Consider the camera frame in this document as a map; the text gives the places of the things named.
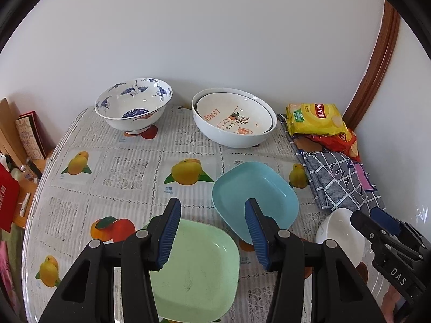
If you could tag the rabbit print white bowl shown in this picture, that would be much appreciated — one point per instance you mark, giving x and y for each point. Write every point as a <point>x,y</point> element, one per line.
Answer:
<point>235,114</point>

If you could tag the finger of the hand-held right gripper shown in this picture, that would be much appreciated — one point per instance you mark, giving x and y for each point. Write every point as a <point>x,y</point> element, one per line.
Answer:
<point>385,217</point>
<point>365,223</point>

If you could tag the patterned box with red edge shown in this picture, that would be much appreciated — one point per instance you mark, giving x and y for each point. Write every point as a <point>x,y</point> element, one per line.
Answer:
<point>30,138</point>

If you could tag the plain white bowl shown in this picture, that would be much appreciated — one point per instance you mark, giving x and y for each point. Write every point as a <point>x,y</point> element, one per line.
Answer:
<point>340,232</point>

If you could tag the yellow chip bag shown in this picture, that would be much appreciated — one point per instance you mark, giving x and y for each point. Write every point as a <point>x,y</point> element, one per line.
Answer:
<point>316,121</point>

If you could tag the fruit print tablecloth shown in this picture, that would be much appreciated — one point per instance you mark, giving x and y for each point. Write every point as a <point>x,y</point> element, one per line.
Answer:
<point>128,175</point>

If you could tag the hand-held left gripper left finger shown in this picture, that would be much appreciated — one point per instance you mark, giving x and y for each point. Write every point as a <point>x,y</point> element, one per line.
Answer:
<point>170,235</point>

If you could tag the brown wooden door frame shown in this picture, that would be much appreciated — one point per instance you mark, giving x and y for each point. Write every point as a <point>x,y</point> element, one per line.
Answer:
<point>373,74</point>

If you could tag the grey checked cloth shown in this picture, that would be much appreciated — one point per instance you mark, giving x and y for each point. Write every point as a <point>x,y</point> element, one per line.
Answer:
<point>336,178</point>

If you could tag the green square plate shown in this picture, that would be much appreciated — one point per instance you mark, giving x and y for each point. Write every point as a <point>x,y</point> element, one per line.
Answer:
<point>202,262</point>

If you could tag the blue square plate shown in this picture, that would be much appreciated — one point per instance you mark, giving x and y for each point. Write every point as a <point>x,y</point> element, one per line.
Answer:
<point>256,185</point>

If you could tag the large white ceramic bowl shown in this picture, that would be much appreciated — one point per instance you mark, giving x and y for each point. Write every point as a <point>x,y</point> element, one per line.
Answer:
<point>219,134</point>

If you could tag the blue crane print bowl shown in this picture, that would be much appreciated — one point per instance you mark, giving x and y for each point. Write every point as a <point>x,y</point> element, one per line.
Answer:
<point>134,121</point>

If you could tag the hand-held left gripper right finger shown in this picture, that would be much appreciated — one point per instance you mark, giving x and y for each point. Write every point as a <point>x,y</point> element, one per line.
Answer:
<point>256,239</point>

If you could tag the red chip bag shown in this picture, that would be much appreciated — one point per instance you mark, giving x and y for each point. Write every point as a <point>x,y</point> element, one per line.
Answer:
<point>346,141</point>

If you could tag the red paper bag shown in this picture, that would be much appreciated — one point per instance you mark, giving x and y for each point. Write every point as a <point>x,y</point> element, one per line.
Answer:
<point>8,195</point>

